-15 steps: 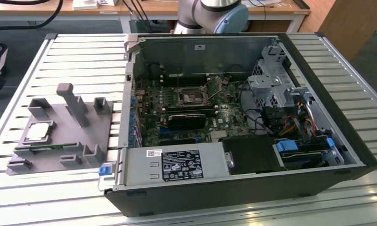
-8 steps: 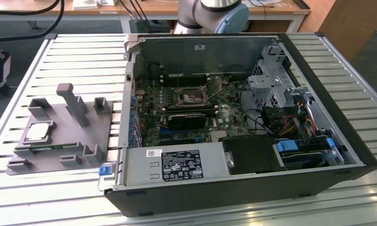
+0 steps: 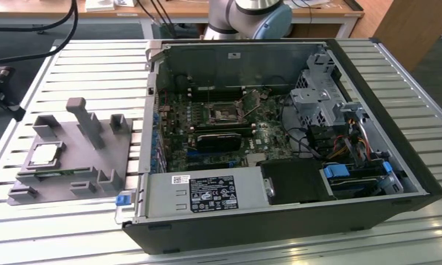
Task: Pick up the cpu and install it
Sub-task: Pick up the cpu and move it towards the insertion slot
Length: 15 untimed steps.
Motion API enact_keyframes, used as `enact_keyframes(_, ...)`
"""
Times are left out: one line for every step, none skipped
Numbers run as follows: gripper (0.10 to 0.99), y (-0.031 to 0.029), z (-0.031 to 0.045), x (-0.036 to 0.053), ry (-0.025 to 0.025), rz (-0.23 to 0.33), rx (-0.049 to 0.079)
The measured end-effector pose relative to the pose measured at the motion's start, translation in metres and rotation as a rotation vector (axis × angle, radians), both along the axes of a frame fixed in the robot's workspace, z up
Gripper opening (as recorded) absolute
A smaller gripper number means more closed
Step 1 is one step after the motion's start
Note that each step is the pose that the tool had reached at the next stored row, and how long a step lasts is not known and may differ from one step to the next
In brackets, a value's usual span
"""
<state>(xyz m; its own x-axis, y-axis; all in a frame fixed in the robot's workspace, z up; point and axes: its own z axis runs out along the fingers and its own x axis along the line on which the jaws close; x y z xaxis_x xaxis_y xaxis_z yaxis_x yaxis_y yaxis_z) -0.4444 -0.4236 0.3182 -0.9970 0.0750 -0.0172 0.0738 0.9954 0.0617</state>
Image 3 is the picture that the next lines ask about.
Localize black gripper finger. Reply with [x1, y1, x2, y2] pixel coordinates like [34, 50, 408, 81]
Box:
[2, 95, 26, 123]

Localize silver CPU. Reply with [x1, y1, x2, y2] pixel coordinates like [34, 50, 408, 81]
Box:
[27, 142, 62, 166]

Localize CPU socket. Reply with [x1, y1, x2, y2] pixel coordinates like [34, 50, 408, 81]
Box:
[205, 99, 252, 124]

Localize grey parts rack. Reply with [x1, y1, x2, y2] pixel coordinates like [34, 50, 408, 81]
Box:
[6, 96, 135, 207]

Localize green RAM stick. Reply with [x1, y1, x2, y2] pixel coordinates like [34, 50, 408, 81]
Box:
[33, 168, 78, 179]

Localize wooden desk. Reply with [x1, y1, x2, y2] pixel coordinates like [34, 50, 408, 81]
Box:
[0, 0, 151, 35]
[139, 0, 367, 39]

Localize silver power supply unit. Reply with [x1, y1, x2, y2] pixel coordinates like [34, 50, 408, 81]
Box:
[131, 170, 273, 222]

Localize black graphics card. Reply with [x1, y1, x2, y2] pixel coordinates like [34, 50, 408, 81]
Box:
[194, 131, 244, 155]

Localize metal locking lever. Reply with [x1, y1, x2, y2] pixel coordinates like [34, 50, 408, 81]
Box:
[209, 117, 249, 124]

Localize silver chipset heatsink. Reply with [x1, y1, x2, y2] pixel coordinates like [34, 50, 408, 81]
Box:
[246, 153, 268, 167]

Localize green motherboard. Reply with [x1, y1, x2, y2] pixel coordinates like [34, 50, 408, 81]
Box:
[154, 87, 297, 172]

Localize black PC case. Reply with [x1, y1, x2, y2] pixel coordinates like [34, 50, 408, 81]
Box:
[121, 37, 442, 256]

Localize black drive bay cover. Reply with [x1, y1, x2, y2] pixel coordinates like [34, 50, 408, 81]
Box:
[260, 159, 336, 206]

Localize silver metal drive cage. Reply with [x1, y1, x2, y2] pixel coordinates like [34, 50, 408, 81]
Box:
[280, 52, 375, 167]

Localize hard disk in blue carrier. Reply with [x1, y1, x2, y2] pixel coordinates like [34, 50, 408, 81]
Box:
[323, 162, 384, 200]

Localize white papers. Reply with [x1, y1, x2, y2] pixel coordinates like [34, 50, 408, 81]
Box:
[301, 0, 347, 9]

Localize wooden cabinet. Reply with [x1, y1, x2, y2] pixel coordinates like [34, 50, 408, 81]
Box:
[349, 0, 442, 73]

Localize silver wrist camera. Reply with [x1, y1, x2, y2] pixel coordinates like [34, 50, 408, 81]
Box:
[0, 65, 18, 96]

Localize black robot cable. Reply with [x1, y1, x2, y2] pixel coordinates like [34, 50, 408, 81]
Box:
[0, 0, 81, 67]

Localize coloured wire bundle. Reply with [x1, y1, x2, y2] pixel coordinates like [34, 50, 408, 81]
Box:
[327, 117, 376, 168]

